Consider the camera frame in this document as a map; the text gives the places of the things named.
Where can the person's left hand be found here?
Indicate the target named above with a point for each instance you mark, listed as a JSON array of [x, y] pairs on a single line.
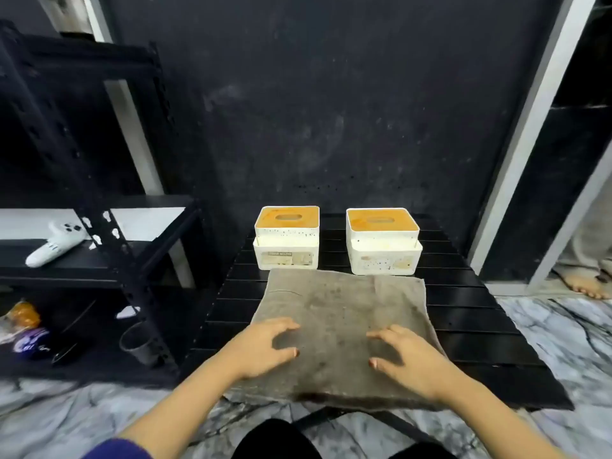
[[258, 348]]

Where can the person's right hand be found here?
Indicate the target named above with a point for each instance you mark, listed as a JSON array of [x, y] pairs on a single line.
[[416, 363]]

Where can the grey cleaning cloth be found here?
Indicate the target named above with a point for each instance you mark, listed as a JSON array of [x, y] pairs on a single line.
[[334, 310]]

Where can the person's right forearm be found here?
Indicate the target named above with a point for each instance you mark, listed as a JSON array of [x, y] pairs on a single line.
[[492, 425]]

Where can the person's left forearm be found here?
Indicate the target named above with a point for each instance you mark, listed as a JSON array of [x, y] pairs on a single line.
[[191, 406]]

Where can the person's black trousers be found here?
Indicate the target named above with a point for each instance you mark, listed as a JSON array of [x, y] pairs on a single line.
[[272, 444]]

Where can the person's purple sweater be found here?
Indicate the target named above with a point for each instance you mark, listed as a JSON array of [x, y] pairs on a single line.
[[122, 451]]

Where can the grey metal cup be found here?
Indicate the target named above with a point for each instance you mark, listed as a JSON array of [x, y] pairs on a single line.
[[138, 346]]

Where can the black metal shelf rack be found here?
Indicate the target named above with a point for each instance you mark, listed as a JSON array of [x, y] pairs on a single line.
[[129, 282]]

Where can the white board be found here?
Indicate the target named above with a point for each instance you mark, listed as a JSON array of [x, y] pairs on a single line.
[[143, 224]]

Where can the white handheld controller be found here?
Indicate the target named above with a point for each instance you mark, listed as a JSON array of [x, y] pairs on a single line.
[[48, 250]]

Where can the orange snack packet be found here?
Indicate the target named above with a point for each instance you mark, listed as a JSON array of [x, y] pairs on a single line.
[[24, 315]]

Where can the black table leg frame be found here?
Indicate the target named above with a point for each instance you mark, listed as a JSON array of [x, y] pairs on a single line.
[[315, 415]]

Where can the white frame post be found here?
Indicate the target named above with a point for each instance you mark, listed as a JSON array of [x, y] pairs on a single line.
[[134, 138]]

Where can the white door frame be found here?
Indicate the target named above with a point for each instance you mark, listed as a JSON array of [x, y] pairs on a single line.
[[526, 129]]

